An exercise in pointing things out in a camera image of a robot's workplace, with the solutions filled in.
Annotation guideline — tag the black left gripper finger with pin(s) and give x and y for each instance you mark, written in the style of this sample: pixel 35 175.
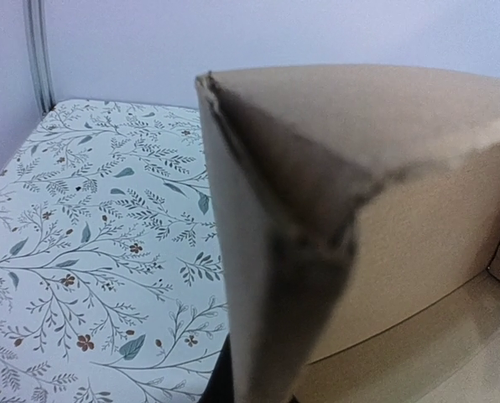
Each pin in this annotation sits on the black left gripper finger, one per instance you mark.
pixel 219 388

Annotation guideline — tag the brown cardboard box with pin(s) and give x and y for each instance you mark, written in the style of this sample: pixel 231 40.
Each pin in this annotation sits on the brown cardboard box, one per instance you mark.
pixel 358 215

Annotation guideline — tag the floral patterned table mat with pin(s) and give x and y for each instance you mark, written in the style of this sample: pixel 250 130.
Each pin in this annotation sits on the floral patterned table mat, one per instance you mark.
pixel 111 285

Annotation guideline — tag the left aluminium corner post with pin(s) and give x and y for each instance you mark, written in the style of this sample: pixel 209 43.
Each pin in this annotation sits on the left aluminium corner post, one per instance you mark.
pixel 38 51

